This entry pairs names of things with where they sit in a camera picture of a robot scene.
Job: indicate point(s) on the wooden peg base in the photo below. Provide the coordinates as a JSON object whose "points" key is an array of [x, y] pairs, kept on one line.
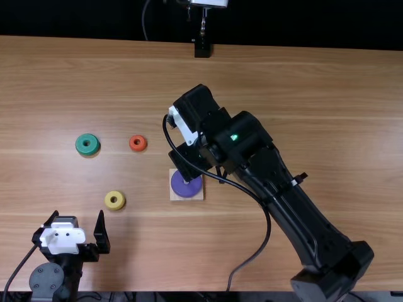
{"points": [[176, 197]]}

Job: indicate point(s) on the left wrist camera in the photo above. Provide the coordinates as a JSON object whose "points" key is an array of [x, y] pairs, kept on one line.
{"points": [[63, 242]]}

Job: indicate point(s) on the black clamp stand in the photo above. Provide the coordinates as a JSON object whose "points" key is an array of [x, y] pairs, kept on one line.
{"points": [[201, 50]]}

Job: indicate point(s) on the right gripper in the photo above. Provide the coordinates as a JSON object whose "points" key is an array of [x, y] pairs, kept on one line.
{"points": [[196, 100]]}

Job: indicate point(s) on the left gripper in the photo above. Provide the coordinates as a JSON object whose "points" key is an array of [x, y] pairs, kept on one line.
{"points": [[89, 251]]}

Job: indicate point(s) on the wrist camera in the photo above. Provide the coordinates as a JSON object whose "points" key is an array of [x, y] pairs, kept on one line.
{"points": [[63, 242], [184, 126]]}

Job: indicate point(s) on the white mounted device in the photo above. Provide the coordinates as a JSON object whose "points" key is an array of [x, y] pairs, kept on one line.
{"points": [[207, 3]]}

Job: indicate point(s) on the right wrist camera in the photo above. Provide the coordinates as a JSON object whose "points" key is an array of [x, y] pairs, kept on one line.
{"points": [[184, 126]]}

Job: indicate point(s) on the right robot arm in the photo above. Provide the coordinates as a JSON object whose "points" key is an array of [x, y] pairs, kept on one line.
{"points": [[299, 204]]}

